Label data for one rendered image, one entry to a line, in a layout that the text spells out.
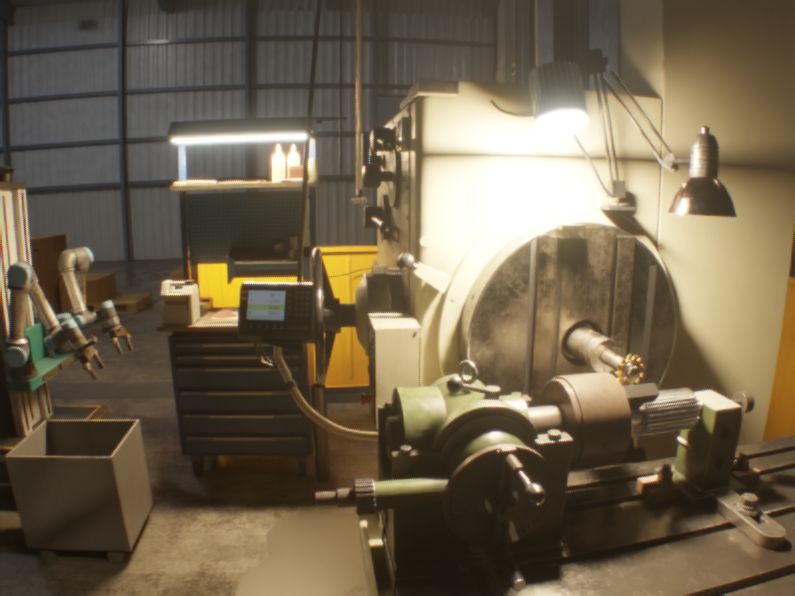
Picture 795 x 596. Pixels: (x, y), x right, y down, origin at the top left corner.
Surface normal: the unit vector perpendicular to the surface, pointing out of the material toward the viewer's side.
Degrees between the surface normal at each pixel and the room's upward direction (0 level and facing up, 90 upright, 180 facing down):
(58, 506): 90
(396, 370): 90
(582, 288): 90
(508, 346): 90
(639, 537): 0
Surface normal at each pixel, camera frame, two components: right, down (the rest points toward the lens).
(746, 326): 0.15, 0.19
